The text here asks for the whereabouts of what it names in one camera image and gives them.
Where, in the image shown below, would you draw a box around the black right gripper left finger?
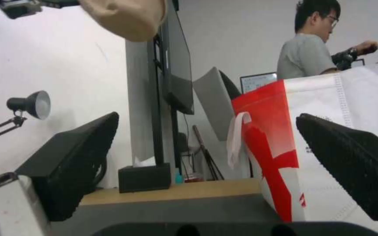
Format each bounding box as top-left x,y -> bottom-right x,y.
0,112 -> 119,230

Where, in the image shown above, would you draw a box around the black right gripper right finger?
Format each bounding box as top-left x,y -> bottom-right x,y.
296,113 -> 378,230

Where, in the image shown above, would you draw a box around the red and white takeout bag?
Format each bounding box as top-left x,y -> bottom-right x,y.
226,63 -> 378,223

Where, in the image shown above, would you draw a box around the black desk lamp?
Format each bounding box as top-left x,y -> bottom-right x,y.
0,90 -> 51,144

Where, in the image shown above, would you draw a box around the black tissue box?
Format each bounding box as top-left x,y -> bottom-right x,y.
117,157 -> 171,194

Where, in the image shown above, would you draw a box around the person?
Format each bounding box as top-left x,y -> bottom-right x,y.
276,0 -> 378,80

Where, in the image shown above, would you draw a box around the laptop screen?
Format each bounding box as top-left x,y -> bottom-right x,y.
240,72 -> 278,94

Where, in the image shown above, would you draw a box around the black monitor on stand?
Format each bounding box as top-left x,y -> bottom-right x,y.
153,0 -> 195,167

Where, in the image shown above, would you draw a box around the black tripod legs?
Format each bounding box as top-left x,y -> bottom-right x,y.
192,125 -> 225,181

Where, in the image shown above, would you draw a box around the grey office chair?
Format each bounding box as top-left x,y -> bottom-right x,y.
192,67 -> 242,142

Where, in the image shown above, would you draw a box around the beige fabric object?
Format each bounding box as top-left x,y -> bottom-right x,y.
78,0 -> 168,42

